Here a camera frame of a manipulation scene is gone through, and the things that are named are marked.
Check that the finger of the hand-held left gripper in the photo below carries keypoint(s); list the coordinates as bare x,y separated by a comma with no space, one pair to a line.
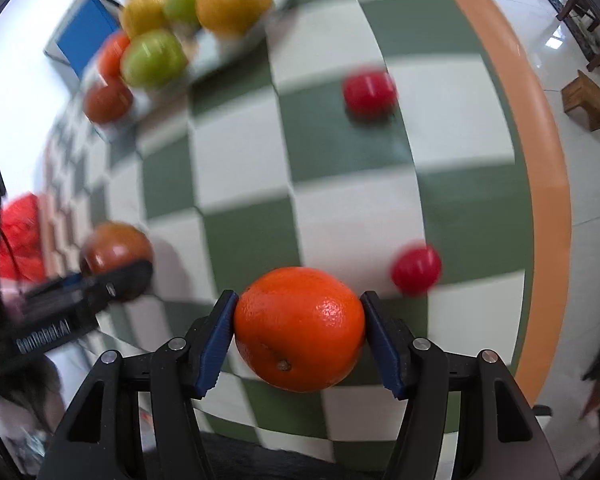
125,282

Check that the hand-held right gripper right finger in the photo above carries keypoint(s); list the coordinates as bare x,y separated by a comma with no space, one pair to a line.
385,350

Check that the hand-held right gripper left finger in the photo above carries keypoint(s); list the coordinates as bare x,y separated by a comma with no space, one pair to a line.
220,345

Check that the orange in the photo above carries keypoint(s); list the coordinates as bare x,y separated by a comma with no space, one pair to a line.
300,327
111,57

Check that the reddish brown pomegranate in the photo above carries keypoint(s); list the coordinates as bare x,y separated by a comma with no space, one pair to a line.
107,100

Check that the white floral oval plate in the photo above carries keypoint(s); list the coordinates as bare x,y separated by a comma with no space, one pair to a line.
215,50

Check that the yellow pear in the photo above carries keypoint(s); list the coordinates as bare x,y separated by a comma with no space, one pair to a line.
145,10

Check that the yellow citrus fruit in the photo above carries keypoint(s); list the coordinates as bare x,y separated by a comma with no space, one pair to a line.
232,2

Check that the small red fruit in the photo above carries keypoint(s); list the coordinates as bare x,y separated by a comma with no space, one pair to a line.
370,92
416,269

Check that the red plastic bag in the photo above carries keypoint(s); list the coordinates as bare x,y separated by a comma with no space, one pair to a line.
20,240

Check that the green white checkered tablecloth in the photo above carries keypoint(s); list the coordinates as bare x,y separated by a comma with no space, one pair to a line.
330,160

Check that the small wooden stool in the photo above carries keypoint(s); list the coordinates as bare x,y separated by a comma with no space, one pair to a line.
590,100

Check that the dark wooden chair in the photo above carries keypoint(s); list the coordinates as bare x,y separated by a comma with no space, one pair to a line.
577,7

